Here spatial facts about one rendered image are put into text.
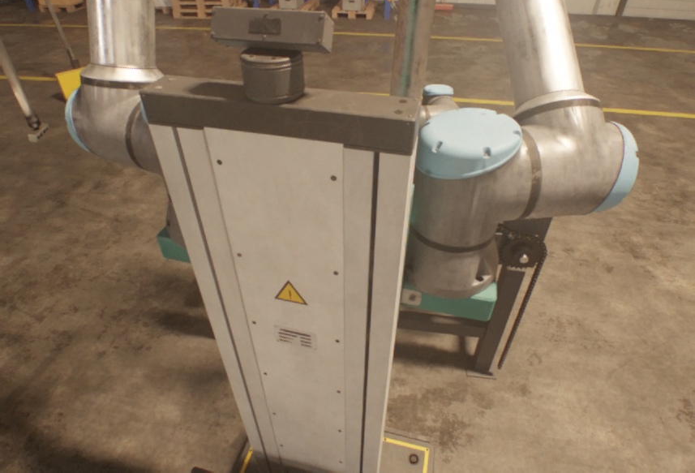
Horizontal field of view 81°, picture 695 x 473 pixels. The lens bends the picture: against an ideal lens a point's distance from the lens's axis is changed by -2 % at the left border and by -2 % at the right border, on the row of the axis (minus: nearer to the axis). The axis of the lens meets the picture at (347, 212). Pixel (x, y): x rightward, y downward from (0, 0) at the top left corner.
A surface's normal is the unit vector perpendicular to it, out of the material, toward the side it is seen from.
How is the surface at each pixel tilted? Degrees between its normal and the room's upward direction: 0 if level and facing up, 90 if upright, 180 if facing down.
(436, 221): 90
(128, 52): 82
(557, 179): 67
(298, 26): 61
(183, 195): 90
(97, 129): 72
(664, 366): 0
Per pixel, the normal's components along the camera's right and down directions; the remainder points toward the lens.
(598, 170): 0.10, 0.15
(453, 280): -0.05, 0.30
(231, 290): -0.25, 0.58
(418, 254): -0.72, 0.09
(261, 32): -0.22, 0.14
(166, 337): 0.00, -0.79
